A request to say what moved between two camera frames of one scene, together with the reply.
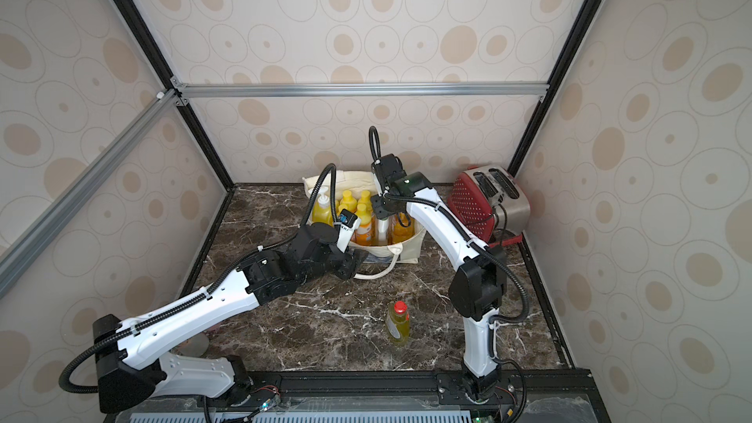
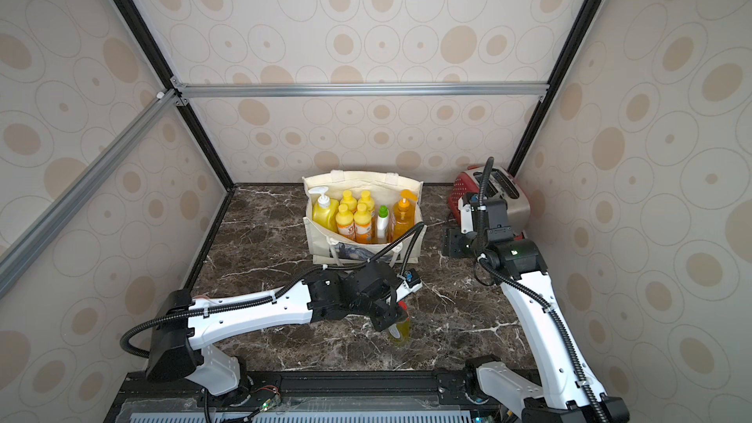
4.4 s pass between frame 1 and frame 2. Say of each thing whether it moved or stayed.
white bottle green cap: stayed
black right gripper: moved
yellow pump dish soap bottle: stayed
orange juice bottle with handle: stayed
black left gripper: moved
